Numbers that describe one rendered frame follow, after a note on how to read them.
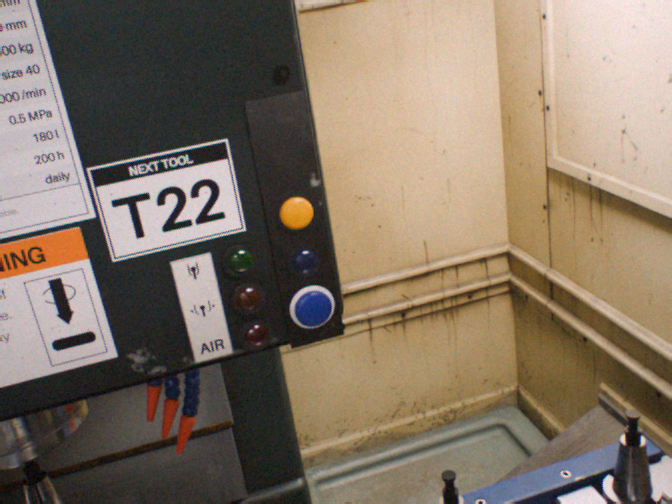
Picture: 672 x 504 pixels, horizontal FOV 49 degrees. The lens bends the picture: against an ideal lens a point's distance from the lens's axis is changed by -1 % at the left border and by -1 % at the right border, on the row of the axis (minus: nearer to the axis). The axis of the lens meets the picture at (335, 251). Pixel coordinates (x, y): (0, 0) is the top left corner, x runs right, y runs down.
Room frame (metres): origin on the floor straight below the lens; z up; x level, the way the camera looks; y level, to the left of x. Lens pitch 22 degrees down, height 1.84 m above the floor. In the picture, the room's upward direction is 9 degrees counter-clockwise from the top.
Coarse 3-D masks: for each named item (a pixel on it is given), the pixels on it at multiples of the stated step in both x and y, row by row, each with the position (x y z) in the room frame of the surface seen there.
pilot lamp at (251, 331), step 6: (246, 330) 0.51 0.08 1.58; (252, 330) 0.51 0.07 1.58; (258, 330) 0.51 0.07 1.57; (264, 330) 0.51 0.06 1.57; (246, 336) 0.51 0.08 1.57; (252, 336) 0.51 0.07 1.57; (258, 336) 0.51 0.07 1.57; (264, 336) 0.51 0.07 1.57; (246, 342) 0.51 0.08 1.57; (252, 342) 0.51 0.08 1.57; (258, 342) 0.51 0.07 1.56; (264, 342) 0.51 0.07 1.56
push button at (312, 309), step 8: (304, 296) 0.52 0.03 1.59; (312, 296) 0.52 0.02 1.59; (320, 296) 0.52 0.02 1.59; (328, 296) 0.52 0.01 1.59; (296, 304) 0.52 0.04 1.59; (304, 304) 0.51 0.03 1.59; (312, 304) 0.52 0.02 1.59; (320, 304) 0.52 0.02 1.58; (328, 304) 0.52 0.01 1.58; (296, 312) 0.51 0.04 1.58; (304, 312) 0.51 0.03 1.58; (312, 312) 0.52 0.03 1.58; (320, 312) 0.52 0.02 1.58; (328, 312) 0.52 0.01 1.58; (304, 320) 0.51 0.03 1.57; (312, 320) 0.52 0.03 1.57; (320, 320) 0.52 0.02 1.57
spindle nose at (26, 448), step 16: (32, 416) 0.60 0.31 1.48; (48, 416) 0.61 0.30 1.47; (64, 416) 0.62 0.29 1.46; (80, 416) 0.64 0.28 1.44; (0, 432) 0.58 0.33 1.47; (16, 432) 0.59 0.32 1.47; (32, 432) 0.59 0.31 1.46; (48, 432) 0.60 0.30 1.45; (64, 432) 0.62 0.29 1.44; (0, 448) 0.58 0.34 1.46; (16, 448) 0.59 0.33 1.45; (32, 448) 0.59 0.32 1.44; (48, 448) 0.60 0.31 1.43; (0, 464) 0.58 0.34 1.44; (16, 464) 0.58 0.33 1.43
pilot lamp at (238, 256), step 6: (234, 252) 0.51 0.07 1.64; (240, 252) 0.51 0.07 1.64; (246, 252) 0.51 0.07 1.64; (228, 258) 0.51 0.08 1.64; (234, 258) 0.51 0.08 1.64; (240, 258) 0.51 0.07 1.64; (246, 258) 0.51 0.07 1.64; (252, 258) 0.51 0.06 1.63; (228, 264) 0.51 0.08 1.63; (234, 264) 0.51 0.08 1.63; (240, 264) 0.51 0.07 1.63; (246, 264) 0.51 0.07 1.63; (252, 264) 0.51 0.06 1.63; (234, 270) 0.51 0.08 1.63; (240, 270) 0.51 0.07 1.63; (246, 270) 0.51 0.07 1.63
